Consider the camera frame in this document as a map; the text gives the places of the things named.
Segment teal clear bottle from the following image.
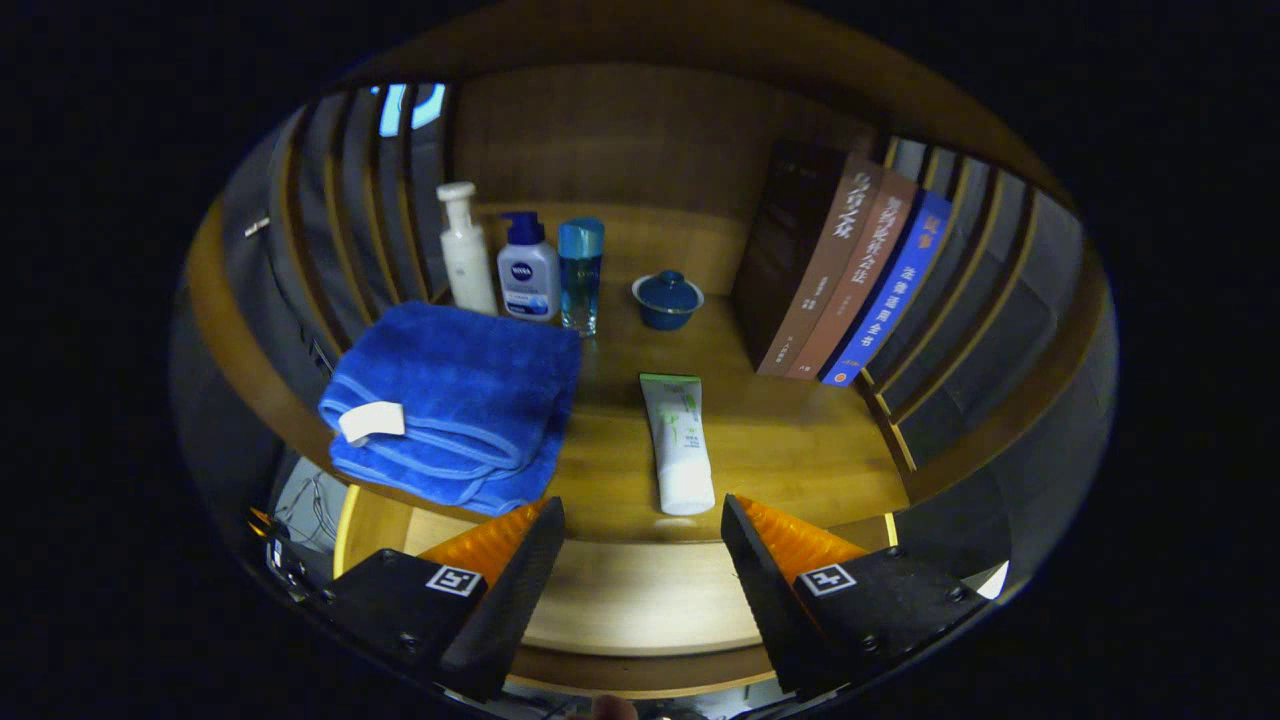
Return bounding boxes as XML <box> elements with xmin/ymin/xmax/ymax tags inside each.
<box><xmin>557</xmin><ymin>217</ymin><xmax>605</xmax><ymax>337</ymax></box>

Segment folded blue towel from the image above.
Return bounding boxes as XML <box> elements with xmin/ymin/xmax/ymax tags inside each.
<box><xmin>318</xmin><ymin>300</ymin><xmax>583</xmax><ymax>517</ymax></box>

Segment wooden cabinet with shelf frame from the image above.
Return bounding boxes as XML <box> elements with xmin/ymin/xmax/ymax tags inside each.
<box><xmin>185</xmin><ymin>5</ymin><xmax>1116</xmax><ymax>571</ymax></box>

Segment dark brown book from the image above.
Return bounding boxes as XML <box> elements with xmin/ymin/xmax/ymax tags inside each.
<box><xmin>732</xmin><ymin>140</ymin><xmax>883</xmax><ymax>377</ymax></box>

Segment blue lidded teacup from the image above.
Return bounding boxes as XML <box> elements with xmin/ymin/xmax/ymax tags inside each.
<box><xmin>631</xmin><ymin>270</ymin><xmax>705</xmax><ymax>332</ymax></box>

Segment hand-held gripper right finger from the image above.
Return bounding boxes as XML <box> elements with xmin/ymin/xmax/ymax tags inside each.
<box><xmin>720</xmin><ymin>493</ymin><xmax>991</xmax><ymax>698</ymax></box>

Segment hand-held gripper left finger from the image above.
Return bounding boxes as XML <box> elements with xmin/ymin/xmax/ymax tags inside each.
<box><xmin>320</xmin><ymin>496</ymin><xmax>567</xmax><ymax>702</ymax></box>

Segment white bottle with blue pump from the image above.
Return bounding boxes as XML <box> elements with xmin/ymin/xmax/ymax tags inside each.
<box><xmin>497</xmin><ymin>211</ymin><xmax>561</xmax><ymax>322</ymax></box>

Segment blue book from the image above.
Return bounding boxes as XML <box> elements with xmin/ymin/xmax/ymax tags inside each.
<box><xmin>820</xmin><ymin>190</ymin><xmax>953</xmax><ymax>388</ymax></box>

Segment thin floor cables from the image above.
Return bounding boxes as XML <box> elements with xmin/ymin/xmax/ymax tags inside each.
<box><xmin>268</xmin><ymin>468</ymin><xmax>348</xmax><ymax>553</ymax></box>

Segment wooden countertop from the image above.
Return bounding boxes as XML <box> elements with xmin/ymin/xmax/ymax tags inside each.
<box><xmin>330</xmin><ymin>203</ymin><xmax>913</xmax><ymax>547</ymax></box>

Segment reddish brown book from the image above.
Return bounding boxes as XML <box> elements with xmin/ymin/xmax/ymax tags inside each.
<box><xmin>785</xmin><ymin>170</ymin><xmax>918</xmax><ymax>381</ymax></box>

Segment white tube with green print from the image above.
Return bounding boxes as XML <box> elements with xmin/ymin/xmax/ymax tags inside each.
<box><xmin>640</xmin><ymin>373</ymin><xmax>717</xmax><ymax>517</ymax></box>

